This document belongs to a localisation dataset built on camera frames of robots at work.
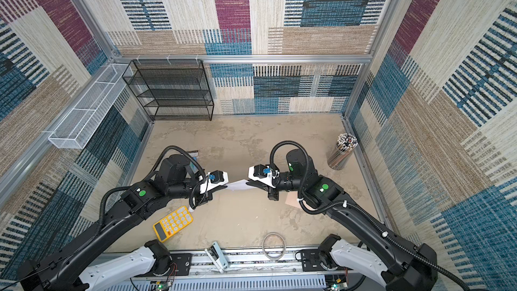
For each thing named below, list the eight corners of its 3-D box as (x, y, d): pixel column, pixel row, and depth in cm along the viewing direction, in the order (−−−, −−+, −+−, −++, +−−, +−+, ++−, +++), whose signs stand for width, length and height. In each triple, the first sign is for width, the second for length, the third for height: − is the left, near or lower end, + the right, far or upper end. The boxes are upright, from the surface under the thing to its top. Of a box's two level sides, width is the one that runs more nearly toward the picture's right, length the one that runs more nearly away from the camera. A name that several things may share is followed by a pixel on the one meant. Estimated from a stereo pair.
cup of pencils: (329, 170, 98) (340, 148, 84) (325, 155, 103) (335, 133, 90) (346, 170, 98) (360, 148, 84) (342, 155, 103) (354, 133, 90)
